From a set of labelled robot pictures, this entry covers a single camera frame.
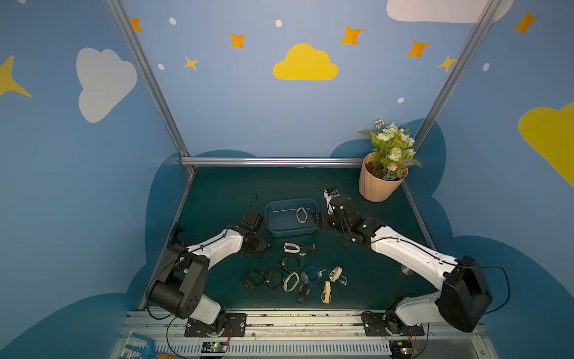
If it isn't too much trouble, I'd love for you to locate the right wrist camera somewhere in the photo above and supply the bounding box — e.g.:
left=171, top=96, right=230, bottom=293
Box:
left=323, top=186, right=339, bottom=215

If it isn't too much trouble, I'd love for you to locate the aluminium frame post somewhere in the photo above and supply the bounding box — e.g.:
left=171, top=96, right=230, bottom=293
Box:
left=412, top=0, right=503, bottom=153
left=106, top=0, right=190, bottom=158

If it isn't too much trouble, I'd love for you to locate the peach ribbed flower pot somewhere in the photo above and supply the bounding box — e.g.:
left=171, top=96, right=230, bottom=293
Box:
left=359, top=153, right=408, bottom=203

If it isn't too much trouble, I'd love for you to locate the right green circuit board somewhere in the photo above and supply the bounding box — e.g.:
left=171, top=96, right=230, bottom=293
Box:
left=389, top=341, right=416, bottom=359

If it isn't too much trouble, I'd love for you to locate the cream band watch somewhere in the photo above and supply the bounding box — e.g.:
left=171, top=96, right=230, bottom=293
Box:
left=283, top=272, right=300, bottom=293

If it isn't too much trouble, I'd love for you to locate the small black watch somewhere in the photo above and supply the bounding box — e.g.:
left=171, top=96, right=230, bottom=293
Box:
left=259, top=244, right=272, bottom=255

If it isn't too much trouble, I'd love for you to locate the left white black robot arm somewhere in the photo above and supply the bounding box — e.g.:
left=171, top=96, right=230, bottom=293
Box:
left=146, top=210, right=270, bottom=335

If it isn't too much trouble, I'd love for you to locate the black round watch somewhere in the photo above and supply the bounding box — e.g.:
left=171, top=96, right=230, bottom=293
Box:
left=280, top=254, right=300, bottom=273

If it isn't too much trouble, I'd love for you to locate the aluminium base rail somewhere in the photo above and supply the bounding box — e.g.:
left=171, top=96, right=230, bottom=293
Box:
left=110, top=308, right=498, bottom=358

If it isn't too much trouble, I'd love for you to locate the silver chain watch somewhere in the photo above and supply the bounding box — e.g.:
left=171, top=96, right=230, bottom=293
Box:
left=334, top=275, right=348, bottom=285

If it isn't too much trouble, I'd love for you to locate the black strap watch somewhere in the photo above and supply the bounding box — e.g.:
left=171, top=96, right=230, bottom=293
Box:
left=297, top=284, right=310, bottom=304
left=299, top=244, right=317, bottom=257

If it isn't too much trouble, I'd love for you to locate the left aluminium frame post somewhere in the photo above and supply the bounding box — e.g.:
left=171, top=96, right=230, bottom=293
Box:
left=106, top=0, right=190, bottom=158

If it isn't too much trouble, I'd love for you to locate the blue translucent watch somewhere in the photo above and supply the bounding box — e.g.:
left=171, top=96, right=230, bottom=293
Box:
left=300, top=265, right=323, bottom=286

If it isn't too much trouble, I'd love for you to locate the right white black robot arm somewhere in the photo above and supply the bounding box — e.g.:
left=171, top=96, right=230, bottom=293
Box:
left=315, top=187, right=493, bottom=336

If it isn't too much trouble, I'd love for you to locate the blue plastic clamp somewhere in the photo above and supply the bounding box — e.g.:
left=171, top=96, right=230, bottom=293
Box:
left=117, top=333, right=159, bottom=359

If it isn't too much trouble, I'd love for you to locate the black mounting plate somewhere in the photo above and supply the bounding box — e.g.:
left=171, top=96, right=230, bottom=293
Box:
left=360, top=311, right=425, bottom=337
left=185, top=313, right=248, bottom=337

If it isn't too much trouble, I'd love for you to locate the white artificial flower plant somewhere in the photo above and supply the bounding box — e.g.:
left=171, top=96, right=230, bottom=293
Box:
left=360, top=120, right=421, bottom=181

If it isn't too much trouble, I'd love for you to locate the green circuit board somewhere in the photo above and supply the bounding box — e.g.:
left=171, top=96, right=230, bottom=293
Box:
left=201, top=342, right=229, bottom=354
left=389, top=341, right=416, bottom=359

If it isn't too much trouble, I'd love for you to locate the blue plastic storage box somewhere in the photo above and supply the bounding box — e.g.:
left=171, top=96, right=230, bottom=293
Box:
left=265, top=198, right=319, bottom=238

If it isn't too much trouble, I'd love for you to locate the horizontal aluminium frame bar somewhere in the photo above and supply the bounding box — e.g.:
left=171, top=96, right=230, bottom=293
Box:
left=180, top=156, right=363, bottom=168

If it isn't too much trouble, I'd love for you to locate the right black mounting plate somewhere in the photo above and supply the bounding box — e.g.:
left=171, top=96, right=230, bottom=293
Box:
left=360, top=311, right=425, bottom=337

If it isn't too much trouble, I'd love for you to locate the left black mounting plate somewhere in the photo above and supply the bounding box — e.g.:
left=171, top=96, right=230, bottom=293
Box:
left=185, top=313, right=248, bottom=337

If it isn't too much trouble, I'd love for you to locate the tan small watch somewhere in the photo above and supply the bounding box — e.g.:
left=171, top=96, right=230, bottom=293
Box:
left=328, top=266, right=342, bottom=283

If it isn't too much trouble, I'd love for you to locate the right aluminium frame post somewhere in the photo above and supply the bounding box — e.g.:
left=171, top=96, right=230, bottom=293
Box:
left=412, top=0, right=503, bottom=153

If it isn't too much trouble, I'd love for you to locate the beige oval band watch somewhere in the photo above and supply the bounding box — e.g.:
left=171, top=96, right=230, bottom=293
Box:
left=296, top=206, right=309, bottom=224

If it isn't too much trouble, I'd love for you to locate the left green circuit board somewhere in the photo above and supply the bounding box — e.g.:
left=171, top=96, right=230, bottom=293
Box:
left=201, top=342, right=229, bottom=354

